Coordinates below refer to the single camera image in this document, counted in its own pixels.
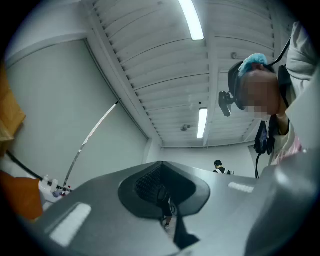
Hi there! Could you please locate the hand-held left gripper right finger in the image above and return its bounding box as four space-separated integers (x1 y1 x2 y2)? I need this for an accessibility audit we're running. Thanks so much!
162 161 263 256

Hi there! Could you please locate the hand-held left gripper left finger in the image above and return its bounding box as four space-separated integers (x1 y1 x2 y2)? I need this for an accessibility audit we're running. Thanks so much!
32 161 181 256

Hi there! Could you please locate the white bottle red label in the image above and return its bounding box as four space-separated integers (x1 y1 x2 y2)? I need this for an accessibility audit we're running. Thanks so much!
61 184 74 197

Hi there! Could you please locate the curved white ledge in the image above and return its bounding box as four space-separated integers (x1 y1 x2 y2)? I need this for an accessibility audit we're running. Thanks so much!
6 149 75 212

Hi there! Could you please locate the clear glass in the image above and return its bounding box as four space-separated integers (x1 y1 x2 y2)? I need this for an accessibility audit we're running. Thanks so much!
41 174 52 192

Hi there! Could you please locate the orange cushion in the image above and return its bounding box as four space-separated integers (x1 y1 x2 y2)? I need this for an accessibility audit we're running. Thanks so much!
0 171 44 221

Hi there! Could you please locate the long ceiling light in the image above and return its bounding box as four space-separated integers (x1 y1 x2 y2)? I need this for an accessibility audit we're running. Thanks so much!
178 0 205 41
196 107 209 139

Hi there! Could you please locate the person's head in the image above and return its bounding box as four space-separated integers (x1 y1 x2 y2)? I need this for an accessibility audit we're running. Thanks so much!
241 62 291 137

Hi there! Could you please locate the blue hair cap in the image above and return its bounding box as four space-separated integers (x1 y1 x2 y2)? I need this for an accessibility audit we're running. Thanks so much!
238 53 269 77

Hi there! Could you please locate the cream pink-printed T-shirt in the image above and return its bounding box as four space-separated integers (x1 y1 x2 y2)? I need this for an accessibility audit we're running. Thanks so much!
268 21 320 167

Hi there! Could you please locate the black pack cable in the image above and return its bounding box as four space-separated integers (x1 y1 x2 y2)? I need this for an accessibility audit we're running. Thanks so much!
254 152 262 179

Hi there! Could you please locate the silver wall strip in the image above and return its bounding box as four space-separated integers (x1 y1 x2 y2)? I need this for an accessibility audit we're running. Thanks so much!
63 102 119 188

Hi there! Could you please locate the black strap pack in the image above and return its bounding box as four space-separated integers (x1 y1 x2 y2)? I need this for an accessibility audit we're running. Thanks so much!
253 117 277 156

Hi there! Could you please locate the black head camera rig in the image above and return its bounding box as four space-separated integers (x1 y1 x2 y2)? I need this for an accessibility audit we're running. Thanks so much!
218 61 248 118

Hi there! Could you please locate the black head rig cable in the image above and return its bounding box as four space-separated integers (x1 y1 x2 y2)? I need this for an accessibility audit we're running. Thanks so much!
268 36 293 67

